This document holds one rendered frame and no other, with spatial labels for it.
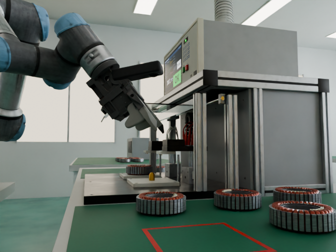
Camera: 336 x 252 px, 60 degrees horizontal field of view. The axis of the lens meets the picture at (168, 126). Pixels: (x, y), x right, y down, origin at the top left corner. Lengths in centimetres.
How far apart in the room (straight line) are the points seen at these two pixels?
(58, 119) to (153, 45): 239
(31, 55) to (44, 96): 508
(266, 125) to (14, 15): 86
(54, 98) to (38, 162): 121
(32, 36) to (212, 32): 61
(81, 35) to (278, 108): 61
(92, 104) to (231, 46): 486
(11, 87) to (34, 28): 23
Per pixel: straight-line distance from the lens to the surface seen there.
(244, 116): 93
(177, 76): 118
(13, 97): 121
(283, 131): 97
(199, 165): 83
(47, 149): 574
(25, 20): 111
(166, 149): 98
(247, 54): 106
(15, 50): 74
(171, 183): 95
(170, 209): 63
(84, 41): 71
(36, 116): 579
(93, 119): 572
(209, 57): 100
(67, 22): 74
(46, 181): 577
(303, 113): 102
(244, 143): 92
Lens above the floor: 89
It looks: 4 degrees up
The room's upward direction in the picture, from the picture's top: straight up
